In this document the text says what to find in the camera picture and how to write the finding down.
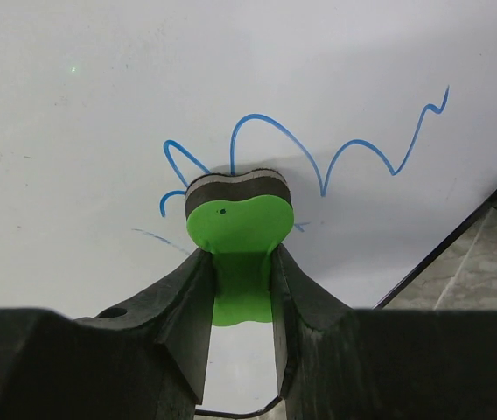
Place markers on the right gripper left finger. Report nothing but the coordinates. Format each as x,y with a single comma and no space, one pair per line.
144,358

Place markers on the small black-framed whiteboard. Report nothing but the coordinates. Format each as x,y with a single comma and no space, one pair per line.
380,115

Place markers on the green whiteboard eraser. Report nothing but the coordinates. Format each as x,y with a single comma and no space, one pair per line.
240,220

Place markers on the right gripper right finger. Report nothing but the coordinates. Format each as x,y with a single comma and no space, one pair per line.
335,362

